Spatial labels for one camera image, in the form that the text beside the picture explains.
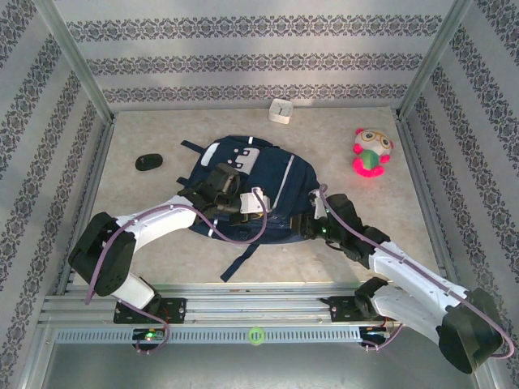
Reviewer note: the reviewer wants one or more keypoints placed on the navy blue backpack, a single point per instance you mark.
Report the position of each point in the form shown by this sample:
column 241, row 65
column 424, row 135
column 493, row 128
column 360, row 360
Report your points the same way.
column 296, row 182

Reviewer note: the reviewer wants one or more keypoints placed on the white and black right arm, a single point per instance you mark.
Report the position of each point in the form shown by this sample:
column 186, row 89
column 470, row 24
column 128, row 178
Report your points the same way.
column 413, row 271

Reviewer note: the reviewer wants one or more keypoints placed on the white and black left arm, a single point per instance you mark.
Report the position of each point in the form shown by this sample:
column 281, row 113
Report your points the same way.
column 162, row 223

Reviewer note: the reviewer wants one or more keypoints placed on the pink plush toy with glasses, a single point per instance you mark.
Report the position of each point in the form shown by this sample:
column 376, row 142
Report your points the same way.
column 371, row 156

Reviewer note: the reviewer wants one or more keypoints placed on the black oval computer mouse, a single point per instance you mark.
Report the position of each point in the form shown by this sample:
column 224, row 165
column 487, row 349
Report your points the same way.
column 148, row 162

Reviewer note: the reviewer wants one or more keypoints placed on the white square clock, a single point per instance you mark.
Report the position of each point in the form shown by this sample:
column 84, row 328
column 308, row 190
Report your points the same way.
column 280, row 110

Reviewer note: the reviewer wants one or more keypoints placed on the small circuit board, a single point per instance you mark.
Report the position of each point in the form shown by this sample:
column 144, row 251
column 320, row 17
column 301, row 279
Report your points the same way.
column 375, row 333
column 150, row 335

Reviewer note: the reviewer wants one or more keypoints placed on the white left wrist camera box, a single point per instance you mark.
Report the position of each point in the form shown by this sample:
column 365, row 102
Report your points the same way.
column 253, row 200

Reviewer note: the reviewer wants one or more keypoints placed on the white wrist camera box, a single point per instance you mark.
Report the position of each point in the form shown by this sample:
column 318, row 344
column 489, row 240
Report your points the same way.
column 253, row 200
column 318, row 202

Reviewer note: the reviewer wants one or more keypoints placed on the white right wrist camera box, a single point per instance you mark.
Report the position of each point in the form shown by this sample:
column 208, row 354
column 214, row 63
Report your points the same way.
column 318, row 202

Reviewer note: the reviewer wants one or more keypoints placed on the aluminium base rail beam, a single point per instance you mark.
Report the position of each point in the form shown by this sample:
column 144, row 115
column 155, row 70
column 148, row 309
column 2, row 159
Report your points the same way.
column 251, row 302

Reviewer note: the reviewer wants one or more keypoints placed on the aluminium side rail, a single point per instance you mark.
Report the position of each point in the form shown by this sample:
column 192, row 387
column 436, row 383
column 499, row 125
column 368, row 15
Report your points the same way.
column 425, row 194
column 91, row 182

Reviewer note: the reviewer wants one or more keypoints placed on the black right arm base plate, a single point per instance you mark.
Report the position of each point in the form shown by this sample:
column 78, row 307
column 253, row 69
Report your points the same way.
column 340, row 309

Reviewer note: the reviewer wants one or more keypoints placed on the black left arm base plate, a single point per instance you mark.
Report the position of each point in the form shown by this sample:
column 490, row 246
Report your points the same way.
column 174, row 310

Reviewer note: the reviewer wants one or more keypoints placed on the aluminium upright post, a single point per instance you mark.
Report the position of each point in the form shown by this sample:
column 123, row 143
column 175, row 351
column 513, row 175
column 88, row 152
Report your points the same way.
column 69, row 52
column 436, row 52

